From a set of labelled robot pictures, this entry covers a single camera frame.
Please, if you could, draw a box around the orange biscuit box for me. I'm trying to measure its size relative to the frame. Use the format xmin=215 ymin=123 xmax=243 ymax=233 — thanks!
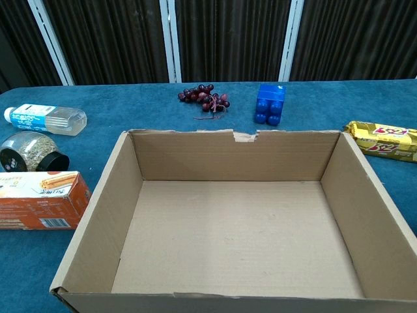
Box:
xmin=0 ymin=170 xmax=93 ymax=231

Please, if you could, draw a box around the round glass jar black lid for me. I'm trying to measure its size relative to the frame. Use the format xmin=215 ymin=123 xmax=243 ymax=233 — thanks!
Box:
xmin=0 ymin=131 xmax=70 ymax=173

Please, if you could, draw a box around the yellow snack package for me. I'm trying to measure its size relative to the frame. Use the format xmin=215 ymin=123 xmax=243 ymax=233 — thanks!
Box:
xmin=344 ymin=120 xmax=417 ymax=164

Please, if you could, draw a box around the open brown cardboard box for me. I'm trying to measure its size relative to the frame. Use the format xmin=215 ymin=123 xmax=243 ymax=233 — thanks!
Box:
xmin=49 ymin=128 xmax=417 ymax=313

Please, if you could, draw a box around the blue toy building block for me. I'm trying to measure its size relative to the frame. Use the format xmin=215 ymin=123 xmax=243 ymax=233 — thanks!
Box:
xmin=253 ymin=83 xmax=287 ymax=127

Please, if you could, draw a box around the bunch of dark red grapes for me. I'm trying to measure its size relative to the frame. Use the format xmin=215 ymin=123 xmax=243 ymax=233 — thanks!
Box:
xmin=177 ymin=83 xmax=231 ymax=121

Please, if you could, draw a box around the blue felt table cover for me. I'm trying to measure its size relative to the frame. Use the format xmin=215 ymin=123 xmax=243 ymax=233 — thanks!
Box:
xmin=0 ymin=78 xmax=417 ymax=313

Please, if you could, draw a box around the dark brown pleated curtain panel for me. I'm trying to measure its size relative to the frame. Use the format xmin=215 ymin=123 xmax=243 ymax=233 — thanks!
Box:
xmin=42 ymin=0 xmax=170 ymax=86
xmin=289 ymin=0 xmax=417 ymax=82
xmin=0 ymin=0 xmax=63 ymax=95
xmin=174 ymin=0 xmax=292 ymax=83

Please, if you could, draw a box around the clear plastic water bottle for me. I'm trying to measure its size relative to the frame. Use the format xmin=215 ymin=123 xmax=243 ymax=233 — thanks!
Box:
xmin=3 ymin=103 xmax=88 ymax=137

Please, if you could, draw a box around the white partition post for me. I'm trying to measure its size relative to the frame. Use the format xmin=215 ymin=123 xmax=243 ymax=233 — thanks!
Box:
xmin=278 ymin=0 xmax=306 ymax=83
xmin=158 ymin=0 xmax=182 ymax=83
xmin=27 ymin=0 xmax=75 ymax=86

